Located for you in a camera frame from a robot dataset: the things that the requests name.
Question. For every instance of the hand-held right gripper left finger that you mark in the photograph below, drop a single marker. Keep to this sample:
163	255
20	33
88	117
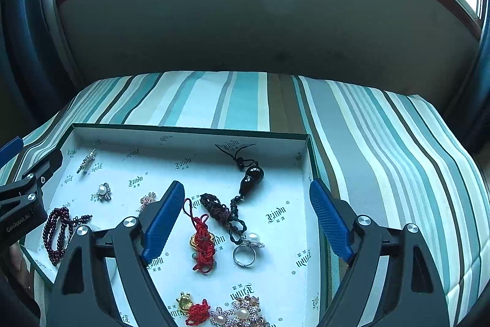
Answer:
164	223

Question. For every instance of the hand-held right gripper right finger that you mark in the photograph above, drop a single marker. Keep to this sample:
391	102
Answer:
329	223

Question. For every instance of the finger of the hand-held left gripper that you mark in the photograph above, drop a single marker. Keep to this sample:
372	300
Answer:
9	152
42	170

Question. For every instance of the long red knot charm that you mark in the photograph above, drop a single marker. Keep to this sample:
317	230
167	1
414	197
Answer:
201	235

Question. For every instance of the oval rhinestone brooch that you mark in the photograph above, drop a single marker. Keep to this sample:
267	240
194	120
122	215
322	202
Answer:
86	161

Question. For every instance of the pearl flower brooch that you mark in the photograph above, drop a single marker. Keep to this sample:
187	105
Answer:
102	190

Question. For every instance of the green printed-lining box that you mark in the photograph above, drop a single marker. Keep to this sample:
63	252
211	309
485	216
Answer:
275	177

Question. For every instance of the short red knot charm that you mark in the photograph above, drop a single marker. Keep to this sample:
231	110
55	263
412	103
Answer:
199	309

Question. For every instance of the striped bedsheet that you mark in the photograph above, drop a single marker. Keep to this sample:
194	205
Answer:
382	158

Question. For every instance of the dark blue curtain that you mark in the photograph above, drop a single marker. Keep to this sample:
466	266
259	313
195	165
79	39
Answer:
23	43
484	82

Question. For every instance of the pearl cluster brooch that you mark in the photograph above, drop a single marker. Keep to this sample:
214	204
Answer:
243	313

